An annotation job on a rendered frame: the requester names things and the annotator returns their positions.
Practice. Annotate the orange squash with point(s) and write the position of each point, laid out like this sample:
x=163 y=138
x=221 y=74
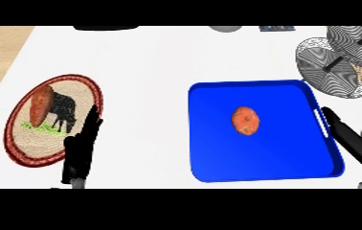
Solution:
x=246 y=120

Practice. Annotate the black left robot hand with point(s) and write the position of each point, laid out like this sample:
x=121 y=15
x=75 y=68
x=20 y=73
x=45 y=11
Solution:
x=82 y=146

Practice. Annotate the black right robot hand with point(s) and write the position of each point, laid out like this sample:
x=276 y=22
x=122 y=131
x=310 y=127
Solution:
x=344 y=132

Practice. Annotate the brown sweet potato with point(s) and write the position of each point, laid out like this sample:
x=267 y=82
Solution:
x=41 y=105

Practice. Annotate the dark blue patterned object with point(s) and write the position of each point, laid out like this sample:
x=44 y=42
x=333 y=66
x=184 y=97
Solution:
x=277 y=28

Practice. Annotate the blue plastic tray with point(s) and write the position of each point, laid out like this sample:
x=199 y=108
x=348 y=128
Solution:
x=264 y=130

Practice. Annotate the round woven placemat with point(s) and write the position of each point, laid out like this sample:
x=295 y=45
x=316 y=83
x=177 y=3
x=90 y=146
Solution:
x=53 y=120

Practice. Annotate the black flat object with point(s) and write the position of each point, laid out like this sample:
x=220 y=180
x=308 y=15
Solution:
x=106 y=27

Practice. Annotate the grey round object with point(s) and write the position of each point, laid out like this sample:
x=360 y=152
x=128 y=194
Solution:
x=226 y=28

